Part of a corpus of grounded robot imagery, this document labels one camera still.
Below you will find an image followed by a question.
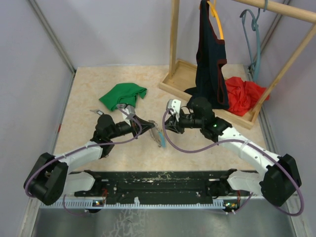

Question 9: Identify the aluminium rail frame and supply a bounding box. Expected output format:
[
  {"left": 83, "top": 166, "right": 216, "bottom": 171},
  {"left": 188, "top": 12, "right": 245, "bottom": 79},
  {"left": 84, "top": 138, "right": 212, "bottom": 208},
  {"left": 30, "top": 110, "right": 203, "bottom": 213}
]
[{"left": 29, "top": 179, "right": 299, "bottom": 210}]

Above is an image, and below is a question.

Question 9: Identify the yellow hanger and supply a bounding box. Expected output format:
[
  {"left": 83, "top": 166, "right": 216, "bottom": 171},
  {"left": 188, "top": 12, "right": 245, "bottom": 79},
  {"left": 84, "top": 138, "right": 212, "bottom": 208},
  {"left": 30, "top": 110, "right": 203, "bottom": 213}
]
[{"left": 207, "top": 0, "right": 224, "bottom": 40}]

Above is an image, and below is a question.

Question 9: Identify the green cloth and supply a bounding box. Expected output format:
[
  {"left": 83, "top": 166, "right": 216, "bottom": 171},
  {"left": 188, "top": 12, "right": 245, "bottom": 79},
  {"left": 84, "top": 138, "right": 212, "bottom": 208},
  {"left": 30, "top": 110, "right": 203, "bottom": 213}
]
[{"left": 99, "top": 82, "right": 147, "bottom": 112}]

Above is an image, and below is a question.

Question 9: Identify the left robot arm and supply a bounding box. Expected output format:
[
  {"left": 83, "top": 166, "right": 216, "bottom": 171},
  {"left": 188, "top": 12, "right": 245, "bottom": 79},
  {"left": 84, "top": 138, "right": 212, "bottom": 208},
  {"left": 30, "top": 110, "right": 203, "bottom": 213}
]
[{"left": 24, "top": 114, "right": 155, "bottom": 205}]

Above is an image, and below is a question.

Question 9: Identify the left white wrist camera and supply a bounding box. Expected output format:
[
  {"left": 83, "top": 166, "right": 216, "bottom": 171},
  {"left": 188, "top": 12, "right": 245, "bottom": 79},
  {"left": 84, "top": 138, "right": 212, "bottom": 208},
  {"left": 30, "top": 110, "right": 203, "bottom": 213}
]
[{"left": 117, "top": 104, "right": 135, "bottom": 126}]

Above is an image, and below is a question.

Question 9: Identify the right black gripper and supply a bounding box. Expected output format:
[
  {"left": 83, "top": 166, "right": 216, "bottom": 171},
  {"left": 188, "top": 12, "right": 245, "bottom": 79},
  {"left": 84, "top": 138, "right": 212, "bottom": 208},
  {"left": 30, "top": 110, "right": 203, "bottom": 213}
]
[{"left": 163, "top": 109, "right": 204, "bottom": 135}]

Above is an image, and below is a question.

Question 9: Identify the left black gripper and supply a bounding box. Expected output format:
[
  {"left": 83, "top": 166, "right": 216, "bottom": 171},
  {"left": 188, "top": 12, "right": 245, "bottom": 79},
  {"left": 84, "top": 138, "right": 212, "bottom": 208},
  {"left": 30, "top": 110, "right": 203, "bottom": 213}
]
[{"left": 108, "top": 115, "right": 155, "bottom": 139}]

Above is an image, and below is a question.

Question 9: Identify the wooden clothes rack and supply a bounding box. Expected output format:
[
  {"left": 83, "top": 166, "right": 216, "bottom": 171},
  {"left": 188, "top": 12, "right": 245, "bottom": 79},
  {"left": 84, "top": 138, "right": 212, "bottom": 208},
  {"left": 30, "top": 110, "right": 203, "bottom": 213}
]
[{"left": 158, "top": 0, "right": 316, "bottom": 130}]

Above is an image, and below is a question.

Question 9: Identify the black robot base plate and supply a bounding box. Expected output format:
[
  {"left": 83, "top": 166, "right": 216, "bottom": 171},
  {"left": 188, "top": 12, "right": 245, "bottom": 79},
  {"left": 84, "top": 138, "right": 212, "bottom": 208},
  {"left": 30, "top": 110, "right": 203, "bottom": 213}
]
[{"left": 75, "top": 171, "right": 238, "bottom": 205}]

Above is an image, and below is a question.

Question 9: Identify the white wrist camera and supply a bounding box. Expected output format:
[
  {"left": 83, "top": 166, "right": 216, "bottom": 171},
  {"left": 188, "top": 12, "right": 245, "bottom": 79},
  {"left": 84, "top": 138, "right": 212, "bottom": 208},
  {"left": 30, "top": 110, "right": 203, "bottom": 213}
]
[
  {"left": 117, "top": 104, "right": 135, "bottom": 126},
  {"left": 166, "top": 99, "right": 181, "bottom": 120}
]

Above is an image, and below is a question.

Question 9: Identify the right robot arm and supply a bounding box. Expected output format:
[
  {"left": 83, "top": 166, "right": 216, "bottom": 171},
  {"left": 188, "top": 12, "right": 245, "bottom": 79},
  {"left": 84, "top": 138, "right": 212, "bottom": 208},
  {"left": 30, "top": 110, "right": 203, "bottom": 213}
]
[{"left": 163, "top": 97, "right": 302, "bottom": 207}]

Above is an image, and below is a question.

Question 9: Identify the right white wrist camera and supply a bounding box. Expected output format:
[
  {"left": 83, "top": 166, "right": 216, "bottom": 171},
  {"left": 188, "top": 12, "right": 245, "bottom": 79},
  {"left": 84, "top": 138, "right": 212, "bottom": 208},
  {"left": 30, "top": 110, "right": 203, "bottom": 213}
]
[{"left": 166, "top": 99, "right": 181, "bottom": 120}]

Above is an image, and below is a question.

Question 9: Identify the grey-blue hanger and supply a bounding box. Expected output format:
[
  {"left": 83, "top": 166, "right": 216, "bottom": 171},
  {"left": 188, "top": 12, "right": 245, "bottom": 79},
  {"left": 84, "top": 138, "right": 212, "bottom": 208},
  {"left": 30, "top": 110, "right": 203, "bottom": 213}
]
[{"left": 237, "top": 0, "right": 270, "bottom": 82}]

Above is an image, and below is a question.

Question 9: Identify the red cloth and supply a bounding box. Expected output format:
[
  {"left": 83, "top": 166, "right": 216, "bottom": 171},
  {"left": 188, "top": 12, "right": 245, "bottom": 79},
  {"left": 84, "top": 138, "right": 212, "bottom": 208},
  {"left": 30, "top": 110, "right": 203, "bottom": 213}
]
[{"left": 225, "top": 77, "right": 266, "bottom": 117}]

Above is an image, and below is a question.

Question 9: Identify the dark navy garment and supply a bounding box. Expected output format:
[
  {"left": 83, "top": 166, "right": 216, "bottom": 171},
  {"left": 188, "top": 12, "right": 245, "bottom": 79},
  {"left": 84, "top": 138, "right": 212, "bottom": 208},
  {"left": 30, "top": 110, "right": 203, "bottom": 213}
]
[{"left": 185, "top": 0, "right": 229, "bottom": 110}]

